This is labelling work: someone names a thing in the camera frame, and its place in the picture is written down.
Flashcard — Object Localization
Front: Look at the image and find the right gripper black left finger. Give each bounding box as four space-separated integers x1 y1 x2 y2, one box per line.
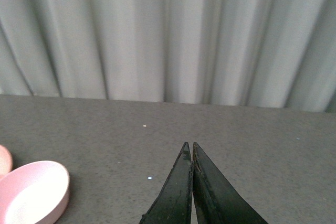
140 142 193 224

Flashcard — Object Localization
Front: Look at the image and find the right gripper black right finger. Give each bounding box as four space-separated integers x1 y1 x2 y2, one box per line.
193 142 267 223

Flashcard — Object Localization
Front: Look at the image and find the light pink bowl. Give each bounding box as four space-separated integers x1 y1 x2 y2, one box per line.
1 161 70 223

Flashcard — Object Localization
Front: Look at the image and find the pink plate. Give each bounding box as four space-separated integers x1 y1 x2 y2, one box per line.
0 145 13 179

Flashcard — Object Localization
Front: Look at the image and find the white pleated curtain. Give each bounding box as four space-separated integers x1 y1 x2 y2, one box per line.
1 0 335 112

